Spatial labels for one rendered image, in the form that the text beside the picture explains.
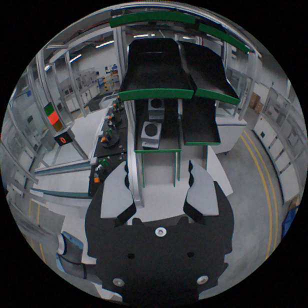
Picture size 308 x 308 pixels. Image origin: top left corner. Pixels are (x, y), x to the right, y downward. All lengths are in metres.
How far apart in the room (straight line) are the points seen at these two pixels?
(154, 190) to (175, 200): 0.13
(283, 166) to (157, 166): 3.76
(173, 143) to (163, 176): 0.19
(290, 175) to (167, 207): 3.70
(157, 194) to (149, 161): 0.22
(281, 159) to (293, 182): 0.91
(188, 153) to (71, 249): 0.68
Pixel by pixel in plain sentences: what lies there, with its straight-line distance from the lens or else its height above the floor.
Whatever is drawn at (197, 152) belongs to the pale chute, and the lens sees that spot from 0.47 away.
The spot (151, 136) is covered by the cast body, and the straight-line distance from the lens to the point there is 0.23.
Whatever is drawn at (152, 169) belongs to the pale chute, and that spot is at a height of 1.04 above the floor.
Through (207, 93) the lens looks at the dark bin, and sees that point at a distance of 0.23.
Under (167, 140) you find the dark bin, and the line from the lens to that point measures 0.30.
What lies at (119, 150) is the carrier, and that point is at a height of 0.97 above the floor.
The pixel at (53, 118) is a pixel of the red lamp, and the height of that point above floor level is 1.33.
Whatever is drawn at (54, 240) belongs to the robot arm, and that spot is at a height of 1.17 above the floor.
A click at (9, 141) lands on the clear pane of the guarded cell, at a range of 1.62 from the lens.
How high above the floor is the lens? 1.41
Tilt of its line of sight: 53 degrees down
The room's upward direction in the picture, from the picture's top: 4 degrees counter-clockwise
